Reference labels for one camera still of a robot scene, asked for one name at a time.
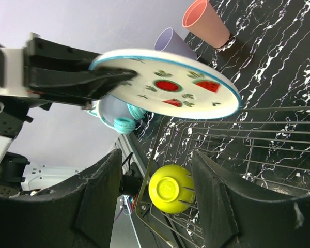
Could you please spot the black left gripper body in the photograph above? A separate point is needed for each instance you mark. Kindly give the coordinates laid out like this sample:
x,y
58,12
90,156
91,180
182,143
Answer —
x,y
12,76

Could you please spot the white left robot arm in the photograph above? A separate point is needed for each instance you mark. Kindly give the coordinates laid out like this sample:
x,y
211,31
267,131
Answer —
x,y
17,173

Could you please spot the white plate with strawberries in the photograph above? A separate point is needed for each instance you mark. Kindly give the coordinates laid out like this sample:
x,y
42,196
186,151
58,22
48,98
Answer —
x,y
171,84

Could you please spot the teal headphones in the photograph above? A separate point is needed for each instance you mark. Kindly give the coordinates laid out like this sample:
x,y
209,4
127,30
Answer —
x,y
126,125

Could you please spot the yellow-green bowl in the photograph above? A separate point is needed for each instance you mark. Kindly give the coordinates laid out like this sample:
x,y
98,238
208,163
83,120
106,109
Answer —
x,y
171,189

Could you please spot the white cat-ear basket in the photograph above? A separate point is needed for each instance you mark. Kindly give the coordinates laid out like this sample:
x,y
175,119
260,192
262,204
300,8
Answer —
x,y
107,109

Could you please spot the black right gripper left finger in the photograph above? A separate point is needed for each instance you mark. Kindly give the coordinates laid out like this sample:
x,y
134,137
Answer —
x,y
77,212

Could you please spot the grey wire dish rack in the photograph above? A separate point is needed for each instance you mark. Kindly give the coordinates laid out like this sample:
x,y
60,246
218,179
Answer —
x,y
269,147

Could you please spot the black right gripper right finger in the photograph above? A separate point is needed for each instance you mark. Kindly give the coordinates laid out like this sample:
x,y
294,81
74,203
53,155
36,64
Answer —
x,y
235,212

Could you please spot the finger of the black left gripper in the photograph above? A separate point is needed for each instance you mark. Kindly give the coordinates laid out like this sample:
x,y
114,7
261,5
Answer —
x,y
47,53
76,88

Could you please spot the lilac cup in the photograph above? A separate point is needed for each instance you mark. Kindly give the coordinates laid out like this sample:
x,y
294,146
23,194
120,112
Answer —
x,y
170,41

